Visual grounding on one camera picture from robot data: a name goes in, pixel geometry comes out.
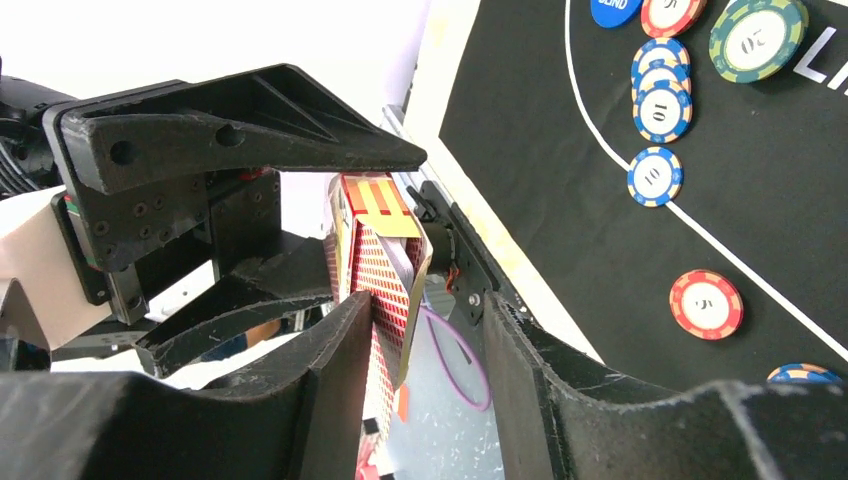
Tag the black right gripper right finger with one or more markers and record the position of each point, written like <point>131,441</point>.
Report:
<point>562,415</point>

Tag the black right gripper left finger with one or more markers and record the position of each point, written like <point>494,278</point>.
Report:
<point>295,413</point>

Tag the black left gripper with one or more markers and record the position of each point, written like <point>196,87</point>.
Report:
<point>129,247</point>

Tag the red poker chip stack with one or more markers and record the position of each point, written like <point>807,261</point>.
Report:
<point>706,305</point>

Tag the blue poker chip stack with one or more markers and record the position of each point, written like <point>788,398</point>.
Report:
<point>803,373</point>

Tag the blue chips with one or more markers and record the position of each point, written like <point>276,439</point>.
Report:
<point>662,113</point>

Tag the blue small blind button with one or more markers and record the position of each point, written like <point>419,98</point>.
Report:
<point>611,14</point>

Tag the red chips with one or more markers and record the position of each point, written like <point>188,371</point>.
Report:
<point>669,18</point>

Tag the green chips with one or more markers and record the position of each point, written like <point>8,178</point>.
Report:
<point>752,40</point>

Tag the red-backed playing card deck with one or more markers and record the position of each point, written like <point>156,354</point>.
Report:
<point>381,266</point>

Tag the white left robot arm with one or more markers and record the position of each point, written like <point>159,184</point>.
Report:
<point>36,261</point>

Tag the red playing card box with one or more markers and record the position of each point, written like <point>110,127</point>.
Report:
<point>372,199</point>

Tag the black poker table mat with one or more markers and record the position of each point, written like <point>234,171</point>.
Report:
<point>539,119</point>

